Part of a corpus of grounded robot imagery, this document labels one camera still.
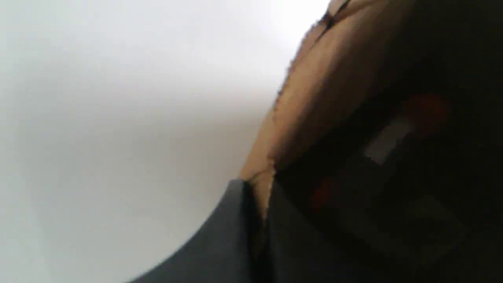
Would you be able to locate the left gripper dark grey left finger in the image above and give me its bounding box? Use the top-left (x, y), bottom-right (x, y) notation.
top-left (134, 180), bottom-right (259, 283)

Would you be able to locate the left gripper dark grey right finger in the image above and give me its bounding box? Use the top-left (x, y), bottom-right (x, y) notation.
top-left (268, 183), bottom-right (393, 283)

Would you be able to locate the brown paper bag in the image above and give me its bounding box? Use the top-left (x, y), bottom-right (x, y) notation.
top-left (240, 0), bottom-right (502, 283)

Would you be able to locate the clear tube orange cap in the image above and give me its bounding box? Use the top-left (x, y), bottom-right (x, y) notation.
top-left (363, 93), bottom-right (451, 165)

